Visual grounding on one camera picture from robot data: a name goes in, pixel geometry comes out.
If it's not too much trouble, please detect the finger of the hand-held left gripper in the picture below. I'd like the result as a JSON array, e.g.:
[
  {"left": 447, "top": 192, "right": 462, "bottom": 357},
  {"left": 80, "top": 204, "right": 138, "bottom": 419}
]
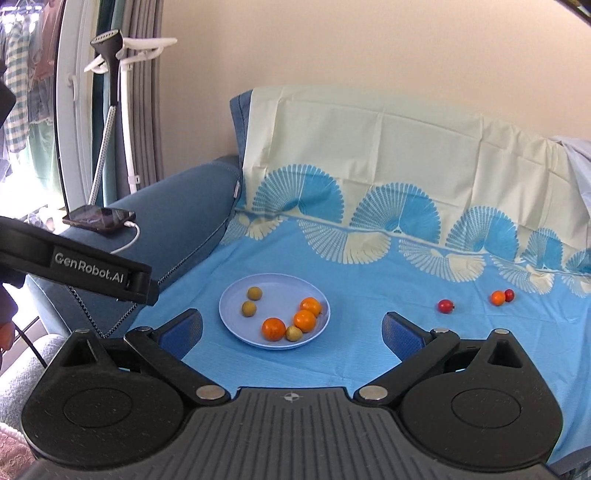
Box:
[{"left": 126, "top": 263, "right": 160, "bottom": 306}]

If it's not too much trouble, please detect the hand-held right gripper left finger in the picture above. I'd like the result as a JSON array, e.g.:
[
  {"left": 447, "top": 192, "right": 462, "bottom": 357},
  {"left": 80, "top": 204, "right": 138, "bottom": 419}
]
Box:
[{"left": 55, "top": 308, "right": 232, "bottom": 408}]

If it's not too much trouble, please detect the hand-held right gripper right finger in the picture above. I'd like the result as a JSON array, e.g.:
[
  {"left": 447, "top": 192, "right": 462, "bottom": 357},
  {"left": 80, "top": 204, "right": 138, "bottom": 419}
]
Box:
[{"left": 353, "top": 311, "right": 525, "bottom": 408}]

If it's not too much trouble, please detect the large orange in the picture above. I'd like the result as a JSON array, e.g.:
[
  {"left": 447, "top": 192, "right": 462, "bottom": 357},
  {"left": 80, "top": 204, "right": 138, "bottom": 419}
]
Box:
[{"left": 262, "top": 317, "right": 286, "bottom": 342}]

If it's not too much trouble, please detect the light blue plate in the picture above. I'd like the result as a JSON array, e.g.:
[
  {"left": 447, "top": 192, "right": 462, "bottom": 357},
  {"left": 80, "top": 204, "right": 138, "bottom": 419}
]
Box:
[{"left": 219, "top": 274, "right": 331, "bottom": 352}]

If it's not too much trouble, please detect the person's left hand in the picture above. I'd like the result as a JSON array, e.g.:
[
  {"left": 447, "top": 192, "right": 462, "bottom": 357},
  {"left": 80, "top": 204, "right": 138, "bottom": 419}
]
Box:
[{"left": 0, "top": 320, "right": 17, "bottom": 366}]

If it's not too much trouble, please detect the black smartphone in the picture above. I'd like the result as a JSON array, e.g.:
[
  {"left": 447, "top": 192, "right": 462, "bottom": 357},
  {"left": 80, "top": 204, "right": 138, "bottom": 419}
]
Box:
[{"left": 63, "top": 206, "right": 136, "bottom": 234}]

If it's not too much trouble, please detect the blue sofa armrest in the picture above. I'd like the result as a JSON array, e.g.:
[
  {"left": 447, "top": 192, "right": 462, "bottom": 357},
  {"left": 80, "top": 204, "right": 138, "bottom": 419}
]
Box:
[{"left": 25, "top": 89, "right": 254, "bottom": 344}]

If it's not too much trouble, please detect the blue and cream printed blanket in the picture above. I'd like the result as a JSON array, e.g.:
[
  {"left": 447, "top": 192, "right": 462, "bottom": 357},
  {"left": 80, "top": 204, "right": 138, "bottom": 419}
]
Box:
[{"left": 134, "top": 84, "right": 591, "bottom": 477}]

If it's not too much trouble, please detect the garment steamer on stand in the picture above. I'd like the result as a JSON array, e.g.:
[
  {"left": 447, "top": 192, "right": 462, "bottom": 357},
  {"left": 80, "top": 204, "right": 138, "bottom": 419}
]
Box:
[{"left": 84, "top": 37, "right": 178, "bottom": 193}]

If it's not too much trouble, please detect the grey curtain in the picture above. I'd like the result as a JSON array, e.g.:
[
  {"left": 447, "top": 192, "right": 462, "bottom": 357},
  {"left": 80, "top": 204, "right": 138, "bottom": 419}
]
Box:
[{"left": 92, "top": 0, "right": 164, "bottom": 208}]

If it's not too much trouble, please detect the checked hanging shirt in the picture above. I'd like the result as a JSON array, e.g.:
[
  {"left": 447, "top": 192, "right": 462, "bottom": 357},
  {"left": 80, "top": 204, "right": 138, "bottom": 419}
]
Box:
[{"left": 2, "top": 16, "right": 37, "bottom": 154}]

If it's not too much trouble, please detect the pink cloth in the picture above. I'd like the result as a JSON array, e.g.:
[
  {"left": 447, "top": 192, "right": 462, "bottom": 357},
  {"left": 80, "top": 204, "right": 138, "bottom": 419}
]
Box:
[{"left": 0, "top": 421, "right": 38, "bottom": 480}]

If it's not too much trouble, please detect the black garment steamer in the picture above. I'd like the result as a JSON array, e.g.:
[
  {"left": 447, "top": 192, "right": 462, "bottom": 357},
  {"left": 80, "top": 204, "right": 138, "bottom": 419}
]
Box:
[{"left": 87, "top": 30, "right": 125, "bottom": 209}]

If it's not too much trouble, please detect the pink hanging garment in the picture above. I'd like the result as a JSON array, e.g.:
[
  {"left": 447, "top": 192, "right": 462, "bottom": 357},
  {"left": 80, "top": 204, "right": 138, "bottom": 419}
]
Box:
[{"left": 32, "top": 0, "right": 63, "bottom": 84}]

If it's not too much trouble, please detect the light blue cloth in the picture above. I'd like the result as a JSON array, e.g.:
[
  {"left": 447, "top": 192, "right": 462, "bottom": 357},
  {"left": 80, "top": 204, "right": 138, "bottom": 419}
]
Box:
[{"left": 549, "top": 135, "right": 591, "bottom": 210}]

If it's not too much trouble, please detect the white charging cable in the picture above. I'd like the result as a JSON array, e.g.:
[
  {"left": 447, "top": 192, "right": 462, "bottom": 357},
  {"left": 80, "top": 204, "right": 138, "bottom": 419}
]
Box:
[{"left": 110, "top": 220, "right": 141, "bottom": 256}]

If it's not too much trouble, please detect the black cable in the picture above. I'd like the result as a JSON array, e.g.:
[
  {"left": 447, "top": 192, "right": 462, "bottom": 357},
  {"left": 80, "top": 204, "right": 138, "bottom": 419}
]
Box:
[{"left": 11, "top": 322, "right": 49, "bottom": 370}]

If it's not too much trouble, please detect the white door frame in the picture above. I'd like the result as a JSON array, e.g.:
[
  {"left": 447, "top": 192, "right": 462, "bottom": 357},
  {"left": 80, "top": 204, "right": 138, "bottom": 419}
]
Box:
[{"left": 54, "top": 0, "right": 101, "bottom": 219}]

